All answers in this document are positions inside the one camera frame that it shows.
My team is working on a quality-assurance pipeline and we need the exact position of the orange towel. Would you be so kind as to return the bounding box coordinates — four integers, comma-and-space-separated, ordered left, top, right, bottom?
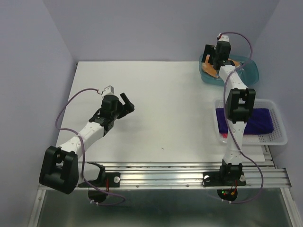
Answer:
201, 54, 241, 79

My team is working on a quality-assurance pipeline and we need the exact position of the purple towel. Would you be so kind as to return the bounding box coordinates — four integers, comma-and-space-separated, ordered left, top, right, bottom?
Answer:
215, 108, 274, 135

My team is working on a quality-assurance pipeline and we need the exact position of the pink towel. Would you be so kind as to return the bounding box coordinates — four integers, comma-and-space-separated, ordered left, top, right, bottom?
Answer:
221, 133, 228, 138

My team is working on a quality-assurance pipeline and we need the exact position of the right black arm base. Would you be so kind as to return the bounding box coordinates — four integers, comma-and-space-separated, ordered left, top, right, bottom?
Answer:
202, 161, 246, 202

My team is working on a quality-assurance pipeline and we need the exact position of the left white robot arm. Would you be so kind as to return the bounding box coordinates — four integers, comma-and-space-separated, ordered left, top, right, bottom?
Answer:
39, 93, 134, 194

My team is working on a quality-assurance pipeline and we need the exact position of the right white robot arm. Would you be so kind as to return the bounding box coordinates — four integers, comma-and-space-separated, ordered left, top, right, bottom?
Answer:
202, 35, 256, 168

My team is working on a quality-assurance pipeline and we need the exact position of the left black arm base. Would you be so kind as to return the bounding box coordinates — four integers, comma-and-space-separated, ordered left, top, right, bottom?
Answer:
78, 162, 125, 206

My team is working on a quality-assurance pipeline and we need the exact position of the blue plastic tub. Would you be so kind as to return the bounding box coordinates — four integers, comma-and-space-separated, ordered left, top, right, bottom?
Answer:
198, 54, 259, 87

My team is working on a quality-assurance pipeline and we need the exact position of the white perforated basket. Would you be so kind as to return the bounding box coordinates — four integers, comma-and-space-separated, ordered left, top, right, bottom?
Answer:
213, 98, 288, 146

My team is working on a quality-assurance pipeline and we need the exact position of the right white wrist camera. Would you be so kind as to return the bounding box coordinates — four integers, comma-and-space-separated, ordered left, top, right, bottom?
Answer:
217, 33, 229, 42

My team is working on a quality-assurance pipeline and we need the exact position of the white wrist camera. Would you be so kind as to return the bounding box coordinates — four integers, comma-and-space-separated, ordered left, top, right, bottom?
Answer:
217, 33, 229, 42
97, 85, 115, 98

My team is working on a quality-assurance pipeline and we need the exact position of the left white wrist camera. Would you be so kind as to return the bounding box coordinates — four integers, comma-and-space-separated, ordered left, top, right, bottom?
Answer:
97, 85, 115, 98

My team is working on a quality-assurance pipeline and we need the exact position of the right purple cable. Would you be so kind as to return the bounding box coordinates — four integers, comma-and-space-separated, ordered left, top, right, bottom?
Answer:
217, 32, 265, 205

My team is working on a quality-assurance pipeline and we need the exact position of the purple cable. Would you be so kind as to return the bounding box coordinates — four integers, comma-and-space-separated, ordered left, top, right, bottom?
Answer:
54, 87, 126, 206
217, 32, 265, 205

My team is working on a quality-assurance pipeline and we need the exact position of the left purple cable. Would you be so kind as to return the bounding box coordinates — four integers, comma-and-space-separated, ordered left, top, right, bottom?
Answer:
54, 87, 126, 206

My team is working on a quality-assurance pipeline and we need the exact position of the aluminium mounting rail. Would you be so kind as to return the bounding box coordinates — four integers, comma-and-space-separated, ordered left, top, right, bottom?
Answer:
39, 162, 292, 191

